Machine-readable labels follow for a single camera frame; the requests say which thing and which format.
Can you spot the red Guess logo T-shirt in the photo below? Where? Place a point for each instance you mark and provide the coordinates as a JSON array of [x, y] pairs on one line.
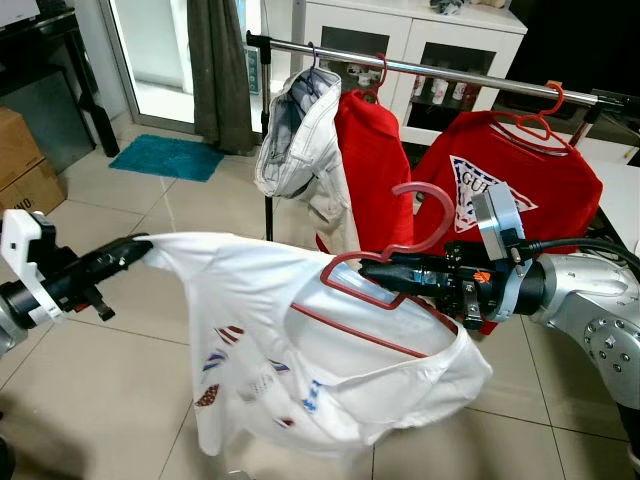
[[560, 190]]

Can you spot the dark grey curtain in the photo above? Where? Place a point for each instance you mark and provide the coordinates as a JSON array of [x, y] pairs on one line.
[[220, 70]]

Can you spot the red plastic hanger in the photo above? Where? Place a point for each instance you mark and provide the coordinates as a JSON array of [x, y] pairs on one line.
[[547, 112], [383, 75], [420, 187]]

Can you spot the purple hanger hook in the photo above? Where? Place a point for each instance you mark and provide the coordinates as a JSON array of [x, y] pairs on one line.
[[313, 55]]

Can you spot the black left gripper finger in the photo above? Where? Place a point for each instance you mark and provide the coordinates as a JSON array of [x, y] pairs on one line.
[[120, 250], [108, 276]]

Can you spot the white printed T-shirt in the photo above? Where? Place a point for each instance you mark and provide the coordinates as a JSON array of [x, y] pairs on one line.
[[250, 290]]

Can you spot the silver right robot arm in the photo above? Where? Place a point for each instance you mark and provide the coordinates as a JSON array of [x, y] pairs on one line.
[[590, 300]]

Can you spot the brown cardboard box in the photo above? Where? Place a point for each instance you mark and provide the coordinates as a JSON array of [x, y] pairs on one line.
[[15, 145], [35, 195]]

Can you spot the plain red shirt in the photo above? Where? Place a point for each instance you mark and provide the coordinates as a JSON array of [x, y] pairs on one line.
[[375, 170]]

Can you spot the large white table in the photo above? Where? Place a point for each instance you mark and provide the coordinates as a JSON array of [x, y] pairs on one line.
[[625, 200]]

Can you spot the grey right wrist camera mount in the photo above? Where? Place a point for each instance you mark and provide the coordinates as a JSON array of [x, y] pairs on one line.
[[495, 225]]

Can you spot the white jacket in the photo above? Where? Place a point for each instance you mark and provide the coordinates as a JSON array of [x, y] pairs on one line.
[[300, 150]]

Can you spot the white framed glass door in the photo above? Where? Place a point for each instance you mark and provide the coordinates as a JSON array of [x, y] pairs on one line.
[[160, 50]]

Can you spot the white glass-door cabinet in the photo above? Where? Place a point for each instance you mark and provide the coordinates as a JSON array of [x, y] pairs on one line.
[[410, 30]]

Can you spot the black desk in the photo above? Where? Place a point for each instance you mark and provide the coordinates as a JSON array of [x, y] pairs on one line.
[[60, 110]]

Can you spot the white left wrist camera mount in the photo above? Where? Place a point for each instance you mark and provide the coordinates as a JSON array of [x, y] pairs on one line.
[[22, 240]]

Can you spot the metal clothes rack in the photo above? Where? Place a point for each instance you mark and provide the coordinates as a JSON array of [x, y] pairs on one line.
[[440, 69]]

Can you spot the teal floor mat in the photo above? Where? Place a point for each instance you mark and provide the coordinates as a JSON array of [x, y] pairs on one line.
[[165, 158]]

